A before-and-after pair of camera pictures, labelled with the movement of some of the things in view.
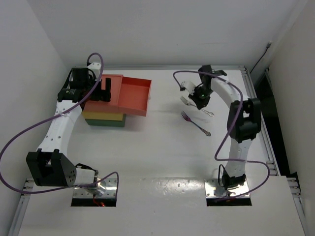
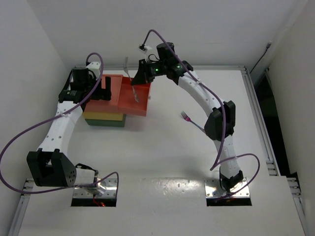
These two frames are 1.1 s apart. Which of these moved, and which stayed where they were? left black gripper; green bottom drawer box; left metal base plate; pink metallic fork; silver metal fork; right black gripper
Moved: silver metal fork; right black gripper
Stayed: left metal base plate; green bottom drawer box; pink metallic fork; left black gripper
